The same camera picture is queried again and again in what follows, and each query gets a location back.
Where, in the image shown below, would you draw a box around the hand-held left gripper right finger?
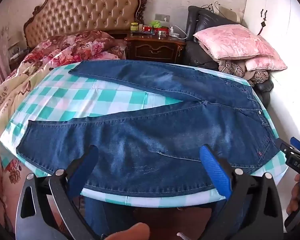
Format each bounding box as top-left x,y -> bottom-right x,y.
199,144 -> 284,240

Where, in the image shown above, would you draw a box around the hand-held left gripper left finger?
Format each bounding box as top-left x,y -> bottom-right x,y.
15,144 -> 103,240

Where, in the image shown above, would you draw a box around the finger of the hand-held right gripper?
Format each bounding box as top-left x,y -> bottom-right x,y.
289,137 -> 300,154
276,137 -> 292,154

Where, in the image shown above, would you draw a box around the blue denim pants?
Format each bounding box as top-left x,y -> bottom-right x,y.
16,59 -> 282,198

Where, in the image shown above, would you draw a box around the person's right hand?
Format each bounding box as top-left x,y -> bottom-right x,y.
286,174 -> 300,215

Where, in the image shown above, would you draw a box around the person's left hand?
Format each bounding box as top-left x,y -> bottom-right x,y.
112,222 -> 150,240

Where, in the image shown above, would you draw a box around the small pink pillow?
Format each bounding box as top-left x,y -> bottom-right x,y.
245,55 -> 288,72

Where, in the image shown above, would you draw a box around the plaid blanket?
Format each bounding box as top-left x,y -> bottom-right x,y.
217,59 -> 269,85

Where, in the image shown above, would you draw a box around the cream floral bedspread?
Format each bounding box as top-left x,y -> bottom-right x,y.
0,52 -> 73,233

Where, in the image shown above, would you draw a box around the white wardrobe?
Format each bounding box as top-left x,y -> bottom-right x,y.
242,0 -> 300,140

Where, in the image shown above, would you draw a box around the large pink pillow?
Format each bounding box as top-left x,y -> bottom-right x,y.
193,24 -> 274,60

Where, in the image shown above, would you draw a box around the red floral quilt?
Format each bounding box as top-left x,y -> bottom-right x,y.
22,30 -> 127,65

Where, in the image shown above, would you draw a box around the dark wooden nightstand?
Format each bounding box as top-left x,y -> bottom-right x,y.
125,31 -> 187,64

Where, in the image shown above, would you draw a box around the white power strip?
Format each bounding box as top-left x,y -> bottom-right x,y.
168,25 -> 188,40

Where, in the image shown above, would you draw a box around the black leather armchair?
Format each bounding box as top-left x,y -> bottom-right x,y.
184,5 -> 274,108

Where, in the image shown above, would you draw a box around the tufted leather bed headboard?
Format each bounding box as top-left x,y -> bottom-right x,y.
23,0 -> 148,49

